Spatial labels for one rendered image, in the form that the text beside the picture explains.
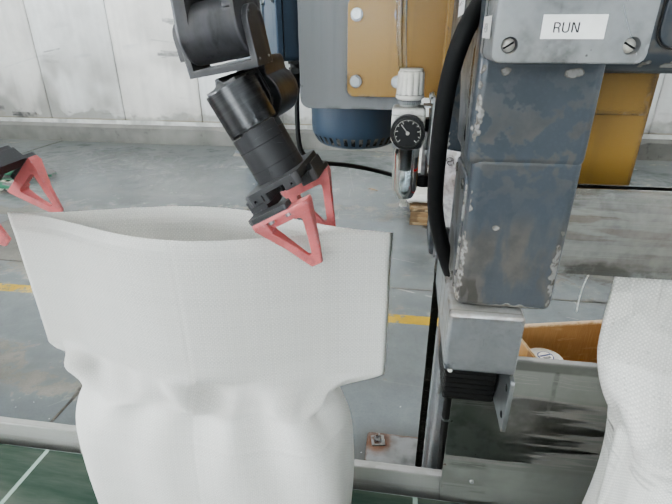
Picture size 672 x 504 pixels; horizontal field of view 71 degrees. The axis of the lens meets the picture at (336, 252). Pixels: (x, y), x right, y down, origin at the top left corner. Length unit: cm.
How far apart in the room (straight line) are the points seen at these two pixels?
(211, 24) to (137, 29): 580
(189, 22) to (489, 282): 36
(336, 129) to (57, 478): 95
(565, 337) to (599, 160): 144
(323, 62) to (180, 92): 545
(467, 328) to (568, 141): 15
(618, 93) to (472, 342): 34
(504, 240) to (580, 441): 73
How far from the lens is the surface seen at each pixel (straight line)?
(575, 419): 100
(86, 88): 675
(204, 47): 51
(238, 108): 50
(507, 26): 27
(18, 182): 78
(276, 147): 50
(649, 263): 58
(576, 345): 211
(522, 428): 100
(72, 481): 126
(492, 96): 32
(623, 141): 67
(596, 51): 29
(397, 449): 168
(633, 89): 61
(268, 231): 48
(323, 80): 72
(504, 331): 37
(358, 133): 75
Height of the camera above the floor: 125
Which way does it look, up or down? 25 degrees down
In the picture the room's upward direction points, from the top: straight up
